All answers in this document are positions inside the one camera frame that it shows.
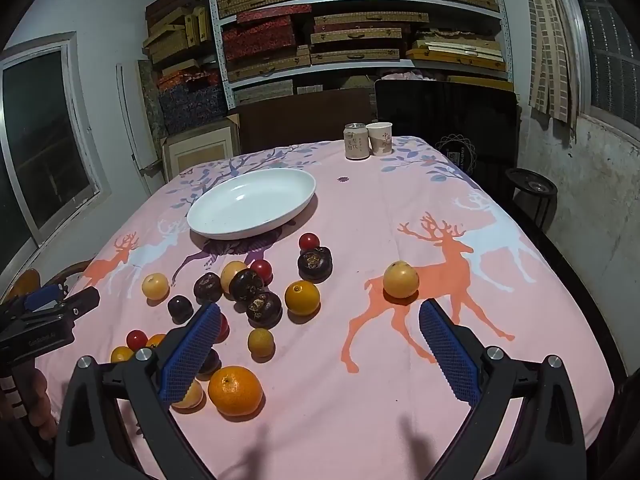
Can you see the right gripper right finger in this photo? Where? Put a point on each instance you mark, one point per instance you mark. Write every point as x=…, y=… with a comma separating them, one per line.
x=546, y=442

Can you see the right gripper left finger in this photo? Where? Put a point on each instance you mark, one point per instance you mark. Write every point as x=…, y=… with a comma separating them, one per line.
x=93, y=442

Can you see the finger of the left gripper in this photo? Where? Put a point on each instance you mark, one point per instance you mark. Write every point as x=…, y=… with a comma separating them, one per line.
x=44, y=297
x=81, y=303

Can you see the small orange yellow tomato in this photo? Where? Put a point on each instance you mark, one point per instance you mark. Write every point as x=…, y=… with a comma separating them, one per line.
x=121, y=354

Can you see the red cherry tomato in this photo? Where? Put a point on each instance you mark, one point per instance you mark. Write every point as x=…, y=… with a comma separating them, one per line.
x=263, y=269
x=308, y=241
x=136, y=340

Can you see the small orange mandarin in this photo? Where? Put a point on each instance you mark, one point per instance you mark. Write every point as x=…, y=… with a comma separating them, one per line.
x=154, y=341

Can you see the dark plum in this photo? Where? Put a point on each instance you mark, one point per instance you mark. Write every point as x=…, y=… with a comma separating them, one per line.
x=180, y=309
x=211, y=364

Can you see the pale yellow fruit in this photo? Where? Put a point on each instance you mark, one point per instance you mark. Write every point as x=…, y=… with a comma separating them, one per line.
x=192, y=399
x=228, y=273
x=155, y=287

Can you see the dark mangosteen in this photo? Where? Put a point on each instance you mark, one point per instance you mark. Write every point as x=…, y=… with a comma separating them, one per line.
x=245, y=285
x=315, y=265
x=265, y=310
x=207, y=288

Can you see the large orange mandarin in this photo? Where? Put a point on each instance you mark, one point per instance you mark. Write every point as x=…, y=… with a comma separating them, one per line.
x=235, y=391

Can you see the dark mangosteen front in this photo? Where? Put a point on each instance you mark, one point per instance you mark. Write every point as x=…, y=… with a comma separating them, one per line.
x=265, y=310

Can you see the small yellow fruit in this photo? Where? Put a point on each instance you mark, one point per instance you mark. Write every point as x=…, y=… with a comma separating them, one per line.
x=260, y=342

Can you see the orange round fruit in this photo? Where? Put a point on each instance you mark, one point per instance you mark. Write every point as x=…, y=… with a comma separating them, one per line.
x=302, y=298

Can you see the yellow apple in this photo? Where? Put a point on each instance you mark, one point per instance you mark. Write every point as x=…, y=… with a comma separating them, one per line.
x=400, y=280

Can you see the left hand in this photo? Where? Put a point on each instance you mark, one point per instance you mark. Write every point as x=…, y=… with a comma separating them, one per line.
x=40, y=415

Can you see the wooden chair left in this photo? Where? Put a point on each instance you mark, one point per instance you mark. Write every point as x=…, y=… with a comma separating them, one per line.
x=29, y=280

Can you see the left window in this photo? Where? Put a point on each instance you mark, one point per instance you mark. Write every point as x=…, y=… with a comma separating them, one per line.
x=50, y=167

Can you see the window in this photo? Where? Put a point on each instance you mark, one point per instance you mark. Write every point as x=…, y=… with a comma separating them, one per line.
x=50, y=167
x=605, y=58

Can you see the white oval plate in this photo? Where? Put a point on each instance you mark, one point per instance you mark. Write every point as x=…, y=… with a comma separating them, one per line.
x=251, y=204

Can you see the framed beige panel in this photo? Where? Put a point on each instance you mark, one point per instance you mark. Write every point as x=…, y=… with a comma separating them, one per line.
x=216, y=141

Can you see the pink deer tablecloth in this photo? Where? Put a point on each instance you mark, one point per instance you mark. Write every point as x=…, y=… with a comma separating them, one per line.
x=348, y=388

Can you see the black round stool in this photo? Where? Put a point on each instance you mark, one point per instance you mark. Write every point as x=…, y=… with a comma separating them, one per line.
x=535, y=194

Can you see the brown chair back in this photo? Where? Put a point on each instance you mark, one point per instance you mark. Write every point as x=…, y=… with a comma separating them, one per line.
x=310, y=117

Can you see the beige drink can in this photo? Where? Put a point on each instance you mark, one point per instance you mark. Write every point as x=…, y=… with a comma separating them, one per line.
x=356, y=141

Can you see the dark chair right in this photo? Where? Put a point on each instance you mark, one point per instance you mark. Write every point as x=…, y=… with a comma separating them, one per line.
x=452, y=131

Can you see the white metal shelf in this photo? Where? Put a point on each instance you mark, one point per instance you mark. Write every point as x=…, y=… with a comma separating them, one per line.
x=261, y=41

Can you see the white paper cup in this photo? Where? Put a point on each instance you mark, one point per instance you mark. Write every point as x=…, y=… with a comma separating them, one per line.
x=381, y=138

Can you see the checked beige curtain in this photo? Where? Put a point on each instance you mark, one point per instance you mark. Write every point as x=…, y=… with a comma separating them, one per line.
x=553, y=89

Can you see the right window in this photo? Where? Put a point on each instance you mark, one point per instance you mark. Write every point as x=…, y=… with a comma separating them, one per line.
x=605, y=58

